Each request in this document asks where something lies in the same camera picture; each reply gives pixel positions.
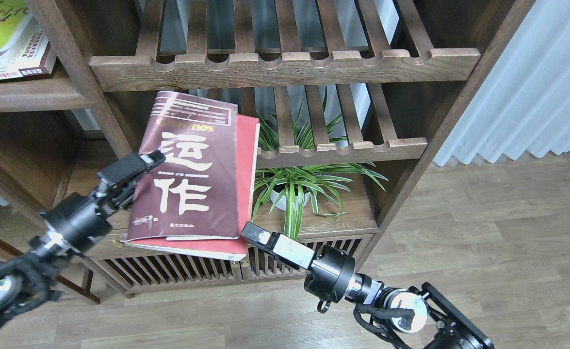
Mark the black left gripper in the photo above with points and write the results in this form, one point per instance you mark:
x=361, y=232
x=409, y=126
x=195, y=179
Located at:
x=79, y=222

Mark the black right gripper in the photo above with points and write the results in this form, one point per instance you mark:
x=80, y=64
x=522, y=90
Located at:
x=331, y=275

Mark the maroon book white characters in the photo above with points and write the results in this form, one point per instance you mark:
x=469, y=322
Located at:
x=198, y=200

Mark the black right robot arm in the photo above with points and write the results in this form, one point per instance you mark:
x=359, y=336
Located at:
x=382, y=310

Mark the white plant pot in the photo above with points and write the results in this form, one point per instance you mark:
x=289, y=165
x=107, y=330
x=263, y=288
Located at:
x=280, y=199

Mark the green spider plant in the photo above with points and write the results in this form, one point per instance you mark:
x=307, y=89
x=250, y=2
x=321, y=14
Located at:
x=324, y=182

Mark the dark wooden bookshelf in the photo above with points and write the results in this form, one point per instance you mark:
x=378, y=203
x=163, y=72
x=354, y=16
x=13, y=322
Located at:
x=350, y=81

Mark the white pleated curtain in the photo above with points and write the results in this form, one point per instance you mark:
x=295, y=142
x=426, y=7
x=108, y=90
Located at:
x=524, y=104

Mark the dark wooden side frame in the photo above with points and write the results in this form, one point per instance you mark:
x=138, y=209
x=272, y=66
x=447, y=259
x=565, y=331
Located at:
x=26, y=280

